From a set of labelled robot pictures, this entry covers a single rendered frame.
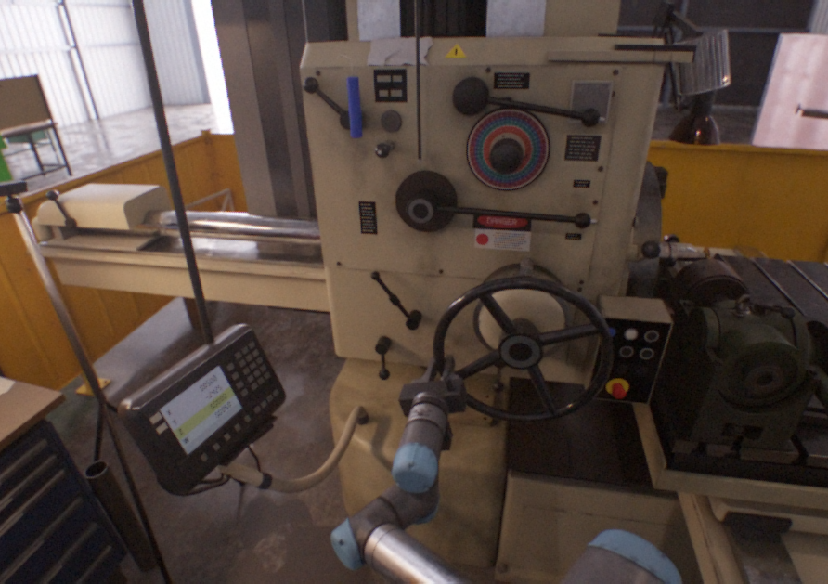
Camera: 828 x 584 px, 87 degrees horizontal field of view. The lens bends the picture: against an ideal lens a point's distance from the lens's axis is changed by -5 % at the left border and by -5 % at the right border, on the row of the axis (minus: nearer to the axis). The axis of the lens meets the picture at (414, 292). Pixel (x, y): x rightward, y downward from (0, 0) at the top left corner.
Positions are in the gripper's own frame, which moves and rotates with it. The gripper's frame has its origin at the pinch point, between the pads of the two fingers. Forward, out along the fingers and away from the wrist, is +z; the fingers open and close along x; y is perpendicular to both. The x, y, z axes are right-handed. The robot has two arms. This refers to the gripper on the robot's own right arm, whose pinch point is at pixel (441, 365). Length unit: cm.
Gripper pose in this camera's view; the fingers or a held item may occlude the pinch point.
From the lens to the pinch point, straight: 105.2
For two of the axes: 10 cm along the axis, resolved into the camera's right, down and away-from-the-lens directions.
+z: 2.1, -4.8, 8.5
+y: -2.9, -8.6, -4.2
